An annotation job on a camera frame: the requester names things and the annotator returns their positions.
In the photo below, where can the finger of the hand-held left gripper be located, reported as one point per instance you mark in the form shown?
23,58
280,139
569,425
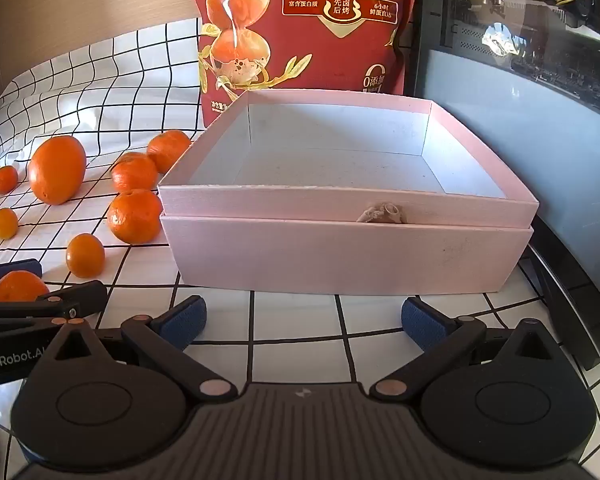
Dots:
75,296
5,267

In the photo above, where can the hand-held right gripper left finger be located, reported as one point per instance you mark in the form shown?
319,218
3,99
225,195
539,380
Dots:
185,322

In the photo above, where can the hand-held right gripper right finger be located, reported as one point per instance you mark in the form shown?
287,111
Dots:
422,322

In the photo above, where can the large orange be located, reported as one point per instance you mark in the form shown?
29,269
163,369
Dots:
57,170

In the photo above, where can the pink cardboard box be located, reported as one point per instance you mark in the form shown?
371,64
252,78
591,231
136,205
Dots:
330,260

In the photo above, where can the white black-checked tablecloth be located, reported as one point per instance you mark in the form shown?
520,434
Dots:
105,85

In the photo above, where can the black glass-sided computer case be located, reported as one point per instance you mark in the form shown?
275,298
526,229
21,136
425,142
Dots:
530,135

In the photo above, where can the red snack bag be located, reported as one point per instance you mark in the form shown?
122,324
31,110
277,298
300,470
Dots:
305,60

